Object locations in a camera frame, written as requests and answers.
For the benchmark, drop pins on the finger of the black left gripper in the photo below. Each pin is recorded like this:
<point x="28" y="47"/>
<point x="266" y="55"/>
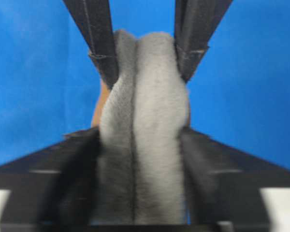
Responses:
<point x="93" y="19"/>
<point x="194" y="24"/>

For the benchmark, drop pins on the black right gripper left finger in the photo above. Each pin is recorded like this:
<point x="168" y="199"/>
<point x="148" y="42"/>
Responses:
<point x="54" y="186"/>

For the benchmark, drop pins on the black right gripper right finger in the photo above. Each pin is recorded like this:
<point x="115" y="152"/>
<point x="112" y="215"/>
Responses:
<point x="224" y="184"/>

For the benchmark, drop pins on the blue table cloth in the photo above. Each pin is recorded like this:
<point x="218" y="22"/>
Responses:
<point x="240" y="94"/>

